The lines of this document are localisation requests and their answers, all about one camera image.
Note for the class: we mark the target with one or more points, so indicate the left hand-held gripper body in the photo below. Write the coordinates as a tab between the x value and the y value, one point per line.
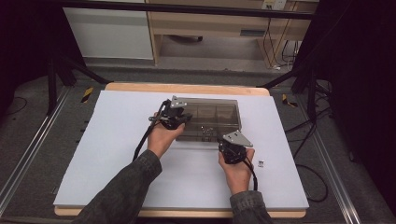
171	118

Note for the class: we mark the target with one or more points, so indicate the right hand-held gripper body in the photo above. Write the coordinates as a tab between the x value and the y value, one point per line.
235	154

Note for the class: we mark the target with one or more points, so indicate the small metal screw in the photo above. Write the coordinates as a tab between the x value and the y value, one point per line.
261	163

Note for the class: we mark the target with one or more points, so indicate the grey transparent drawer box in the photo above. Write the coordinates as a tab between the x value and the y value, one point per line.
218	115

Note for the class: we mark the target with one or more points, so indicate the person's right hand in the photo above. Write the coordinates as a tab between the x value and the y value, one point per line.
238	177

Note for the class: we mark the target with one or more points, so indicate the person's left hand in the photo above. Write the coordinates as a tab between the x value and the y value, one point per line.
162	140

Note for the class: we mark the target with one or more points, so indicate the wooden table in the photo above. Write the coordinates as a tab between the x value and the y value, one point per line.
186	88

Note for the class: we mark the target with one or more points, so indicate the white foam board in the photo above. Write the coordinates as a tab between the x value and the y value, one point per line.
109	130

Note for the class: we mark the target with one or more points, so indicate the yellow black tape strip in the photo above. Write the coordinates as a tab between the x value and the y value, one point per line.
289	101
87	94

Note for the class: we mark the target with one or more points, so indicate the light wooden desk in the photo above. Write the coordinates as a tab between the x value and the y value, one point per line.
202	23

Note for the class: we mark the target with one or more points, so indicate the black metal stand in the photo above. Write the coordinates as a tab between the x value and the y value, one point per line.
52	87
311	93

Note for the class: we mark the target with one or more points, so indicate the white cabinet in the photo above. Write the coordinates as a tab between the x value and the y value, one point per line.
109	34

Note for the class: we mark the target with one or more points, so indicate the white power strip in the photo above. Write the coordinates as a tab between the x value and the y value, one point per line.
274	4

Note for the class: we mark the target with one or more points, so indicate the black curtain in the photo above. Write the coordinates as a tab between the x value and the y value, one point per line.
364	77
25	40

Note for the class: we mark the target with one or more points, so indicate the metal floor rail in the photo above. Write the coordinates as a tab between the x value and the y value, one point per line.
336	174
28	155

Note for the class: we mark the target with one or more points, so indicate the black horizontal frame bar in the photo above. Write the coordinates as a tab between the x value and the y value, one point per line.
186	8

